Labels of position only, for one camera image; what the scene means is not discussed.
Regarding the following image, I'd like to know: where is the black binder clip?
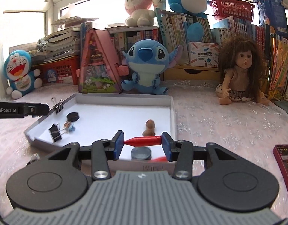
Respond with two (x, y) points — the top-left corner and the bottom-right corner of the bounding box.
(51, 97), (64, 114)
(48, 123), (62, 142)

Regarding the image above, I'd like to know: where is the brown hazelnut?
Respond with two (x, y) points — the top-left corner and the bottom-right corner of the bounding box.
(143, 128), (156, 137)
(145, 119), (155, 129)

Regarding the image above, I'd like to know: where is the black round puck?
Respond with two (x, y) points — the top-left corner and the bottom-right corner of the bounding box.
(131, 147), (152, 160)
(66, 112), (80, 122)

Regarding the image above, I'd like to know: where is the light blue hair clip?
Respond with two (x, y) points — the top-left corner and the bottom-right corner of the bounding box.
(63, 120), (75, 133)

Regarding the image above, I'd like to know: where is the small blue figurine charm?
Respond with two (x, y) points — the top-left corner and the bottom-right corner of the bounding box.
(30, 153), (40, 163)

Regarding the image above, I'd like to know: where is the black binder clip on box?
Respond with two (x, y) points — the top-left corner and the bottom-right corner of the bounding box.
(51, 97), (64, 114)

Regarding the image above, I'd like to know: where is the Doraemon plush toy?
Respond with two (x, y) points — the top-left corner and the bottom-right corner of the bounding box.
(3, 50), (43, 100)

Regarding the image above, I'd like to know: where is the white shallow cardboard box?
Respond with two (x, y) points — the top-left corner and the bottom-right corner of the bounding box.
(24, 93), (179, 173)

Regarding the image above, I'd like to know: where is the red plastic crate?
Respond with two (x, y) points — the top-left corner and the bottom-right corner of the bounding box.
(31, 56), (80, 85)

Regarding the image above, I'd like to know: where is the stack of books and papers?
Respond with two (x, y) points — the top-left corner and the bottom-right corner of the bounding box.
(30, 16), (96, 65)

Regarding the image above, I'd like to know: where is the pink triangular diorama house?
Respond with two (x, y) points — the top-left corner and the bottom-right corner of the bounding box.
(78, 28), (129, 94)

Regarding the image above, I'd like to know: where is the wooden drawer shelf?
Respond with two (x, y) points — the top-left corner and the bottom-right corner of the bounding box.
(163, 65), (220, 81)

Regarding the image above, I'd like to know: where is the Stitch blue plush toy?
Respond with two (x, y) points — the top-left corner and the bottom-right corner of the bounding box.
(121, 39), (183, 95)

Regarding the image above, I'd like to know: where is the white colourful stationery box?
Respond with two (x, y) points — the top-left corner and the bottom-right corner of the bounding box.
(189, 42), (219, 68)

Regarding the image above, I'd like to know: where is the dark red smartphone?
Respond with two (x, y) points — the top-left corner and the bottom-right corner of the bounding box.
(273, 145), (288, 192)

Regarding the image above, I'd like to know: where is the brown haired baby doll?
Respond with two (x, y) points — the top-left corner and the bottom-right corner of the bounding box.
(216, 36), (269, 106)

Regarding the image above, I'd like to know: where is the white pipe rack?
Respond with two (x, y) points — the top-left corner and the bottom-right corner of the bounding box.
(280, 94), (288, 101)

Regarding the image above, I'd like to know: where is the row of upright books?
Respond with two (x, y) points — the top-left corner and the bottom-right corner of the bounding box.
(106, 7), (288, 69)

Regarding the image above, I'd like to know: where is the pink white bunny plush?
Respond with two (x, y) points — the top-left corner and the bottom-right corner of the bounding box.
(124, 0), (156, 27)

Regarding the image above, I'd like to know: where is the red plastic basket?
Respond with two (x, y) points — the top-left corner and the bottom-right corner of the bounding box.
(210, 0), (255, 22)

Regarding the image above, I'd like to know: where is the blue white plush toy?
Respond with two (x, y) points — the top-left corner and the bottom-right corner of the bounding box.
(165, 0), (209, 43)

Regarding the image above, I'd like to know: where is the blue cardboard box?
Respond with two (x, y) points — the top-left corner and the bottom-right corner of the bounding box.
(256, 0), (288, 38)

